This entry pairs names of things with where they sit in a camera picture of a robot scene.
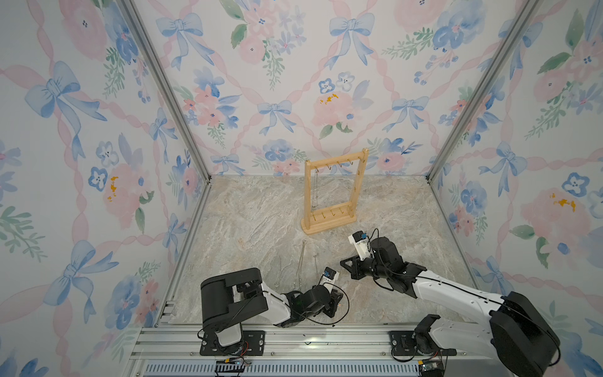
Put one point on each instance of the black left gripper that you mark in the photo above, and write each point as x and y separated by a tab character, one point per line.
332	304

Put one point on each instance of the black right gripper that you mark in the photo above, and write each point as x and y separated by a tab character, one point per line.
353	268

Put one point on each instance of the wooden jewelry display stand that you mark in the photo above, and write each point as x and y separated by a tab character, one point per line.
342	214

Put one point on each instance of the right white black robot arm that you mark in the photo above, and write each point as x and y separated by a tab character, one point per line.
504	328

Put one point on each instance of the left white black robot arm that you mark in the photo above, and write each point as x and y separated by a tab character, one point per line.
253	276

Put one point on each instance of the green circuit board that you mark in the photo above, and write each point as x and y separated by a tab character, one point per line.
431	368

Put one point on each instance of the left aluminium corner profile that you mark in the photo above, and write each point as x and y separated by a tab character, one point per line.
141	37

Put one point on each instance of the aluminium corner profile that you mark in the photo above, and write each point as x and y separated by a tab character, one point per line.
141	37
518	27

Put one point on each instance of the right aluminium corner profile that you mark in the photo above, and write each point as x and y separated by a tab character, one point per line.
518	27

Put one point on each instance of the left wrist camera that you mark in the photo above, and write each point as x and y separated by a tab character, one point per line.
328	279

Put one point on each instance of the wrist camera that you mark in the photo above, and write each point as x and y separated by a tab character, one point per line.
360	242
328	279

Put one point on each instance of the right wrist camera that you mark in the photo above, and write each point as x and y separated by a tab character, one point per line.
360	242

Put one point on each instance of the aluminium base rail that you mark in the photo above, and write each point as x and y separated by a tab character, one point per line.
305	350

